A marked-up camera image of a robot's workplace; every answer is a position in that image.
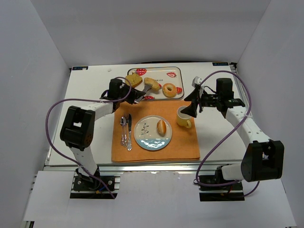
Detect oblong bread roll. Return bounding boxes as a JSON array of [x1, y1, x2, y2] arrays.
[[144, 77, 161, 91]]

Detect small orange bun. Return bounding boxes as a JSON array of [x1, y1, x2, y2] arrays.
[[157, 119, 167, 136]]

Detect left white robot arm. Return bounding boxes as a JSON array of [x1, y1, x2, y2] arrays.
[[60, 78, 152, 182]]

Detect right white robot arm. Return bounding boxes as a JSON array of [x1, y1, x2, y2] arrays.
[[181, 77, 285, 184]]

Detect herb bread slice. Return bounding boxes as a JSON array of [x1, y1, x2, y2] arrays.
[[125, 73, 143, 88]]

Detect yellow mug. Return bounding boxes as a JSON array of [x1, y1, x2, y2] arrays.
[[176, 106, 192, 128]]

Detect silver fork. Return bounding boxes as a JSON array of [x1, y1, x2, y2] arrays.
[[123, 112, 128, 147]]

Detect strawberry pattern tray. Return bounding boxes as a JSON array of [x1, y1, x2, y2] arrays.
[[127, 66, 184, 101]]

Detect bagel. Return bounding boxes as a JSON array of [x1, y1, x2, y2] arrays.
[[162, 83, 177, 97]]

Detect silver spoon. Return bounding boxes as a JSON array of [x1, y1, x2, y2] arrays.
[[120, 116, 126, 145]]

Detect orange placemat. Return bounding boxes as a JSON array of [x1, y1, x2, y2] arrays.
[[111, 100, 200, 162]]

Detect ceramic plate with plant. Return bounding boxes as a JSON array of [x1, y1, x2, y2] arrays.
[[133, 115, 172, 151]]

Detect right blue table label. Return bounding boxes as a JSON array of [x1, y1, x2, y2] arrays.
[[212, 62, 229, 66]]

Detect blue table label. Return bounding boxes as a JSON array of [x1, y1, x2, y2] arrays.
[[212, 62, 229, 66], [72, 66, 88, 71]]

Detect silver knife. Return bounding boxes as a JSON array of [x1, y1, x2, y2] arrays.
[[127, 114, 132, 151]]

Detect left blue table label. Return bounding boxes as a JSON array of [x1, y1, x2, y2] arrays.
[[72, 66, 88, 71]]

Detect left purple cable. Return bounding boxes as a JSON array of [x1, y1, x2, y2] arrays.
[[45, 76, 133, 199]]

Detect purple cable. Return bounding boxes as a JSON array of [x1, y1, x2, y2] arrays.
[[45, 76, 133, 199], [196, 70, 261, 197]]

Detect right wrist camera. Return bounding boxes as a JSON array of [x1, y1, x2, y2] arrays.
[[192, 76, 205, 96]]

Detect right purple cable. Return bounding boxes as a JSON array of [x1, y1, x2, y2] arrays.
[[196, 70, 261, 197]]

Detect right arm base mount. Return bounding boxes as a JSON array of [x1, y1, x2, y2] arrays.
[[193, 166, 245, 202]]

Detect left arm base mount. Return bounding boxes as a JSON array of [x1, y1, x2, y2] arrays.
[[70, 169, 118, 200]]

